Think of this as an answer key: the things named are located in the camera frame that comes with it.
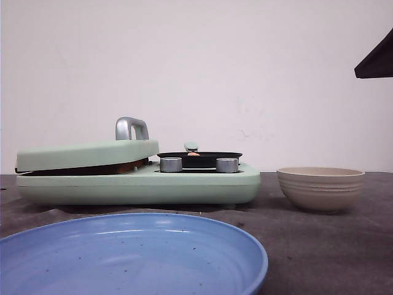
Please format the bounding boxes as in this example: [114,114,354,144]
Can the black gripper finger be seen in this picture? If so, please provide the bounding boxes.
[354,29,393,79]

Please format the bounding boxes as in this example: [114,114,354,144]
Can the beige ribbed ceramic bowl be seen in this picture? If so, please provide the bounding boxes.
[277,167,365,212]

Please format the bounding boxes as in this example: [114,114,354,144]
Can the mint green sandwich maker lid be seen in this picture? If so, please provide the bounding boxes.
[15,117,159,174]

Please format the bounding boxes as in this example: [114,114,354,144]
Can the white bread slice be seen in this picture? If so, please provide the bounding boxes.
[24,158,149,176]

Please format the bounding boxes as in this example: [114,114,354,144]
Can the mint green breakfast maker base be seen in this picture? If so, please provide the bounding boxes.
[16,162,260,205]

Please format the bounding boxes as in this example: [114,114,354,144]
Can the silver right control knob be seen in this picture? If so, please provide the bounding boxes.
[216,157,239,173]

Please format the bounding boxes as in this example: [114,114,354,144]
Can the silver control knob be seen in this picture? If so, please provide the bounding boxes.
[216,157,239,173]
[160,157,182,173]

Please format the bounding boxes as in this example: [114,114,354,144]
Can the silver left control knob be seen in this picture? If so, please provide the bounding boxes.
[160,157,182,173]

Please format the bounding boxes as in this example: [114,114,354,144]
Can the blue round plate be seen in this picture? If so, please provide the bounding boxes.
[1,213,268,294]

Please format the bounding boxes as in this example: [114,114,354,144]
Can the black frying pan green handle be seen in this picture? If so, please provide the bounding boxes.
[157,151,243,168]

